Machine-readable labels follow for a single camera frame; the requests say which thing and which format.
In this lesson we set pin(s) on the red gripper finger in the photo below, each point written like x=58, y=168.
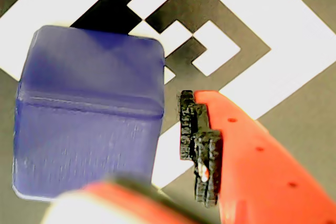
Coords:
x=257, y=171
x=118, y=203

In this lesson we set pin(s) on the blue cube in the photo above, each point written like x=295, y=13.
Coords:
x=86, y=103

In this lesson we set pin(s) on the black white marker board mat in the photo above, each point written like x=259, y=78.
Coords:
x=262, y=24

